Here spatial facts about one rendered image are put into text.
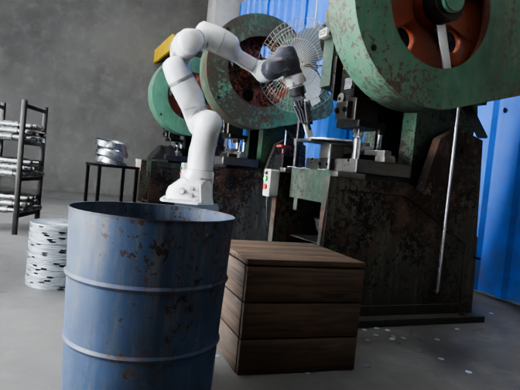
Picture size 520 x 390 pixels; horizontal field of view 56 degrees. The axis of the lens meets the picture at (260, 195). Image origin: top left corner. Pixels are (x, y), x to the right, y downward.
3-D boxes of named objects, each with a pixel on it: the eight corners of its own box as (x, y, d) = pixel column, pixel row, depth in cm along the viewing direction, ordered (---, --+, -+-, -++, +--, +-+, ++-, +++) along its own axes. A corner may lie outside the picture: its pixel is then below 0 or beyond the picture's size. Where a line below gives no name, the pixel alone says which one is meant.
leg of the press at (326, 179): (317, 330, 197) (341, 104, 193) (303, 321, 208) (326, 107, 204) (484, 323, 235) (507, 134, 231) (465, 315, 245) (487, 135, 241)
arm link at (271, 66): (261, 84, 220) (270, 82, 210) (253, 54, 217) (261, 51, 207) (297, 73, 225) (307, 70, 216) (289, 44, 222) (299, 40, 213)
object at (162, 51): (170, 49, 727) (172, 30, 726) (153, 63, 841) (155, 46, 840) (229, 60, 765) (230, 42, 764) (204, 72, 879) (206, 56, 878)
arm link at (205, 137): (194, 169, 193) (200, 106, 192) (184, 168, 210) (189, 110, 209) (220, 172, 197) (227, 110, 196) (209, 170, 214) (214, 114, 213)
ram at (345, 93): (346, 118, 224) (353, 53, 223) (329, 120, 238) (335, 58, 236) (377, 123, 231) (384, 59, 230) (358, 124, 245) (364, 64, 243)
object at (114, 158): (93, 222, 455) (100, 136, 452) (79, 216, 492) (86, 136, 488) (135, 223, 479) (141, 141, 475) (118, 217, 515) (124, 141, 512)
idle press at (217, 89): (187, 254, 338) (211, -2, 330) (161, 233, 429) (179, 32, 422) (374, 260, 395) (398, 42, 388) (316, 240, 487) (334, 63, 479)
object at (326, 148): (307, 167, 218) (310, 136, 218) (292, 165, 231) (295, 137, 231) (354, 172, 229) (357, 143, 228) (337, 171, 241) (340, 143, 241)
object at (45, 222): (93, 230, 218) (93, 228, 218) (22, 225, 212) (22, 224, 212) (99, 222, 246) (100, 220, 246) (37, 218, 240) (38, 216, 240)
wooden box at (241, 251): (236, 375, 145) (248, 258, 143) (205, 332, 180) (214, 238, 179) (354, 369, 159) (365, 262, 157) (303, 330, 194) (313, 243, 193)
